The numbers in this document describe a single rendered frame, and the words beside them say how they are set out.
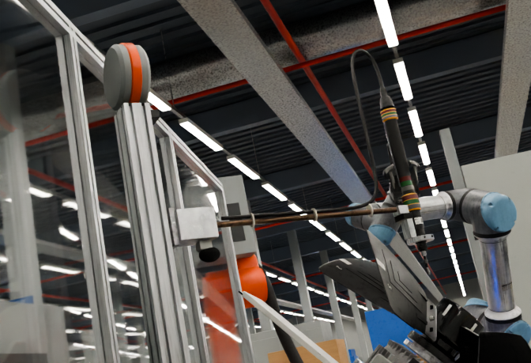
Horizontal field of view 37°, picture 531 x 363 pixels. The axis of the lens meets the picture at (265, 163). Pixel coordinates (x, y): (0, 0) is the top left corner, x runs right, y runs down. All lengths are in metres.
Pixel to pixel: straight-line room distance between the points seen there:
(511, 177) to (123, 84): 2.57
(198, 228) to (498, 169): 2.46
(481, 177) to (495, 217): 1.46
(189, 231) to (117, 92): 0.35
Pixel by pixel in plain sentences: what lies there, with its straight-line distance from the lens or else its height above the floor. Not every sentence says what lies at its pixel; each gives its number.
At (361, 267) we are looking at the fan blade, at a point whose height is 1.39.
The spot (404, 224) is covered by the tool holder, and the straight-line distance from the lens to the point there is 2.06.
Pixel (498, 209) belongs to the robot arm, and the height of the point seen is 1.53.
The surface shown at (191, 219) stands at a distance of 1.74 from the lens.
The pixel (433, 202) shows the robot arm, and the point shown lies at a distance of 2.57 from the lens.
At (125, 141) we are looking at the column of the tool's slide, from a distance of 1.78.
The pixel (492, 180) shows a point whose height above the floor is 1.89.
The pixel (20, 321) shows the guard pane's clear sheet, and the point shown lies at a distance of 1.38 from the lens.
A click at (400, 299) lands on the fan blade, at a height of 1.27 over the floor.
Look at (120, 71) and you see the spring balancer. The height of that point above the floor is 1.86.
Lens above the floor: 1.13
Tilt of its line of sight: 16 degrees up
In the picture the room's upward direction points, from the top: 11 degrees counter-clockwise
